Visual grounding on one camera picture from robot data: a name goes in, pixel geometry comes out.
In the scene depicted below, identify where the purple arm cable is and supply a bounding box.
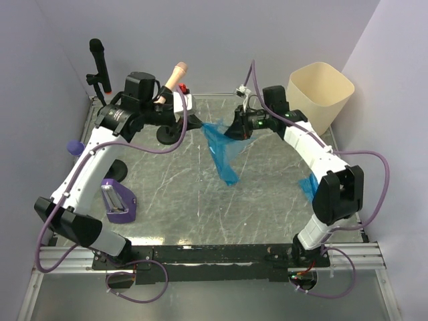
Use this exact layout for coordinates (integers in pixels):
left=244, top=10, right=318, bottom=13
left=242, top=60, right=391, bottom=299
left=35, top=88, right=190, bottom=304

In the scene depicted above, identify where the peach pink microphone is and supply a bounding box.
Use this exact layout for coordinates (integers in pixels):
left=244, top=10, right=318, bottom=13
left=154, top=62, right=188, bottom=104

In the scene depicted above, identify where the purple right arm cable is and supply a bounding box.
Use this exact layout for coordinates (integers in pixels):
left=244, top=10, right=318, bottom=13
left=242, top=60, right=391, bottom=299

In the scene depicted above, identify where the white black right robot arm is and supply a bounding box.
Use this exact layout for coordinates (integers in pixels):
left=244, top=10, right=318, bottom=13
left=225, top=85, right=364, bottom=267

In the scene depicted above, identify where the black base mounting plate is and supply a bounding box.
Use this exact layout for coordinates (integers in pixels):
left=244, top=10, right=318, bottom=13
left=92, top=243, right=330, bottom=285

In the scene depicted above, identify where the aluminium rail frame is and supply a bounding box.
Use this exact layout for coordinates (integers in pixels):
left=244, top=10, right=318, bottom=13
left=39, top=243, right=386, bottom=274

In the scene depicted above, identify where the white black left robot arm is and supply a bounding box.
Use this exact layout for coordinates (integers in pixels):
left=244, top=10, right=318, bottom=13
left=34, top=62, right=190, bottom=273

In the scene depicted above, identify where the purple microphone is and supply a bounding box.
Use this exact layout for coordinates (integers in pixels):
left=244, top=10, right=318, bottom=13
left=66, top=140, right=85, bottom=156

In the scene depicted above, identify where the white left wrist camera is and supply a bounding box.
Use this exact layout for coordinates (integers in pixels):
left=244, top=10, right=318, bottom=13
left=173, top=83, right=196, bottom=117

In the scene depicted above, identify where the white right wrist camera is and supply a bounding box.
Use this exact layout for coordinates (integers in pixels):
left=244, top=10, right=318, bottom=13
left=235, top=84, right=251, bottom=110

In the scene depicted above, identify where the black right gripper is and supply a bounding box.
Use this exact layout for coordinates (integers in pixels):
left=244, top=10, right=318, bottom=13
left=223, top=104, right=274, bottom=141

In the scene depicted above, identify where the purple wedge holder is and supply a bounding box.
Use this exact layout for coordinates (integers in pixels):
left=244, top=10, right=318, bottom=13
left=101, top=179, right=137, bottom=224

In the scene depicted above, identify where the cream plastic trash bin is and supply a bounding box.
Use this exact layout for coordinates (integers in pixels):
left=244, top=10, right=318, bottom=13
left=286, top=62, right=354, bottom=136

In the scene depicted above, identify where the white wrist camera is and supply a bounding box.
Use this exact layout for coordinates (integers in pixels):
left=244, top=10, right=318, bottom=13
left=235, top=84, right=251, bottom=110
left=173, top=83, right=196, bottom=117

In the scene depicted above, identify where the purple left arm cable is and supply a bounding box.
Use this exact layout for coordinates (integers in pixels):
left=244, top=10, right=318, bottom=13
left=35, top=88, right=190, bottom=304

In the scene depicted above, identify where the blue plastic trash bag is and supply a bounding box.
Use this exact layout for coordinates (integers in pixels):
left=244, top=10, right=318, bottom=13
left=201, top=119, right=255, bottom=186

